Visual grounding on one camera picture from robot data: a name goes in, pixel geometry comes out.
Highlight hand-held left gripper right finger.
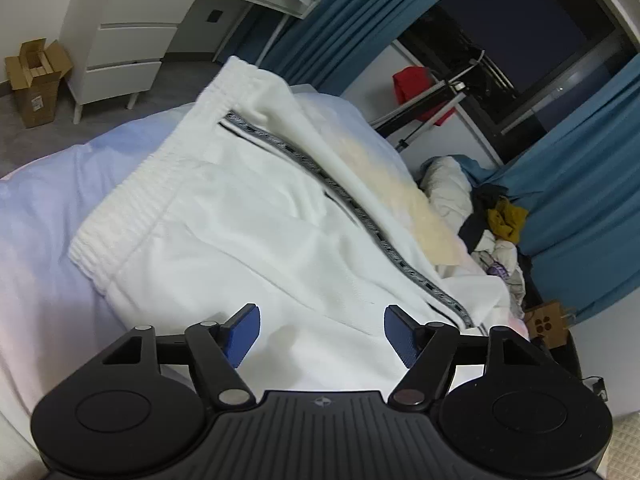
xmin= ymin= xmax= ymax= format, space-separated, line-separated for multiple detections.
xmin=383 ymin=305 xmax=546 ymax=411

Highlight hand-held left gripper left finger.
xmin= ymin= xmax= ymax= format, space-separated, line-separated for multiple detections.
xmin=102 ymin=302 xmax=262 ymax=409

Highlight white pants with grey stripe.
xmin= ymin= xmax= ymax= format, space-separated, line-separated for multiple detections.
xmin=68 ymin=56 xmax=511 ymax=393

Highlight white garment with purple print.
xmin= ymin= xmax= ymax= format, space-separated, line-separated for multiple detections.
xmin=472 ymin=237 xmax=526 ymax=307

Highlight dark crumpled cloth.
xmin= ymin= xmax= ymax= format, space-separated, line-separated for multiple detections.
xmin=459 ymin=214 xmax=495 ymax=255

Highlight small cardboard box with holes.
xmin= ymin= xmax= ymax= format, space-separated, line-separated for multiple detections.
xmin=524 ymin=301 xmax=577 ymax=349

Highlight mustard yellow cloth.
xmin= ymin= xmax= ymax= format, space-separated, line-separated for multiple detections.
xmin=487 ymin=197 xmax=530 ymax=244

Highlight light blue cloth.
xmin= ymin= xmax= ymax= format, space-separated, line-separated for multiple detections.
xmin=457 ymin=155 xmax=507 ymax=187

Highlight pastel tie-dye blanket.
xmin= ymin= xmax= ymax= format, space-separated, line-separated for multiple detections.
xmin=0 ymin=91 xmax=531 ymax=466

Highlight blue curtain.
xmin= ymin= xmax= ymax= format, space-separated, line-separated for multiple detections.
xmin=492 ymin=52 xmax=640 ymax=326
xmin=257 ymin=0 xmax=483 ymax=97

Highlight grey metal folding rack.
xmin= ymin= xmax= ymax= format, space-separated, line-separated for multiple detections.
xmin=370 ymin=50 xmax=507 ymax=152

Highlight red cloth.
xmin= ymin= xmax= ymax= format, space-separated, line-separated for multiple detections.
xmin=392 ymin=66 xmax=458 ymax=126

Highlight white drawer cabinet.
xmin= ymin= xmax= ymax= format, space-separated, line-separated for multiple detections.
xmin=59 ymin=0 xmax=203 ymax=125

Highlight tall open cardboard box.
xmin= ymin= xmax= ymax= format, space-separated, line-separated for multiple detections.
xmin=5 ymin=39 xmax=75 ymax=129

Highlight dark window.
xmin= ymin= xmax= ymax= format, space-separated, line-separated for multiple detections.
xmin=400 ymin=0 xmax=640 ymax=137

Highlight black charger with cable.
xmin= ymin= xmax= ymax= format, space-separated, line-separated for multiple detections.
xmin=581 ymin=376 xmax=609 ymax=402

